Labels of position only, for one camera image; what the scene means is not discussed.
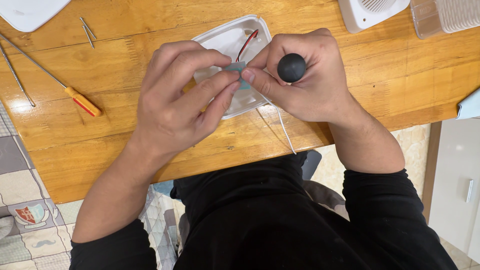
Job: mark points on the person's right hand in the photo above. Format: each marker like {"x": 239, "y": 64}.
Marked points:
{"x": 322, "y": 93}

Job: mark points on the person's left hand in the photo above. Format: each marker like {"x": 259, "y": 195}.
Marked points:
{"x": 168, "y": 108}

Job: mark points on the small green circuit board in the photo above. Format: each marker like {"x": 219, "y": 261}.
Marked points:
{"x": 237, "y": 66}

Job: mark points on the white vented speaker unit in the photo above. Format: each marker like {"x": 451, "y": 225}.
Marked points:
{"x": 360, "y": 18}

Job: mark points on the white plastic housing shell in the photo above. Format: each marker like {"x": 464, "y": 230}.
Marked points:
{"x": 225, "y": 37}

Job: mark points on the grey chair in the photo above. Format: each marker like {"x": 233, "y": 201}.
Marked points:
{"x": 322, "y": 195}

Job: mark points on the long metal screw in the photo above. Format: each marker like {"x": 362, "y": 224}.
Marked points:
{"x": 88, "y": 37}
{"x": 87, "y": 27}

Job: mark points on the white cabinet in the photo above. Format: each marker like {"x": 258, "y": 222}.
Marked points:
{"x": 450, "y": 161}

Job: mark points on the person's black shirt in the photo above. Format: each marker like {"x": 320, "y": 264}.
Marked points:
{"x": 262, "y": 225}

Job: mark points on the light blue plastic piece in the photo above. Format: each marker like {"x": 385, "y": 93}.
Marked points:
{"x": 470, "y": 107}

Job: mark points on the clear ribbed plastic container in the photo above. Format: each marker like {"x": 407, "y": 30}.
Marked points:
{"x": 450, "y": 15}

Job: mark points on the thin metal rod tool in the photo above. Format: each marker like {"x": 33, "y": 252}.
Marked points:
{"x": 17, "y": 77}

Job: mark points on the white plastic cover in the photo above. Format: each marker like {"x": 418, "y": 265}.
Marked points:
{"x": 30, "y": 13}

